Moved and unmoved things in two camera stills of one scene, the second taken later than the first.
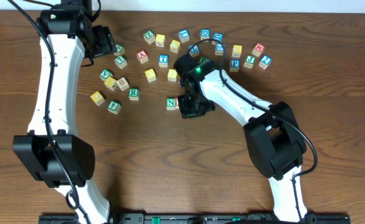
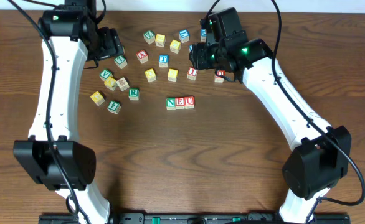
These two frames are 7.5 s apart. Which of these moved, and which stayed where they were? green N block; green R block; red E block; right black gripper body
Moved: right black gripper body
Stayed: green N block; green R block; red E block
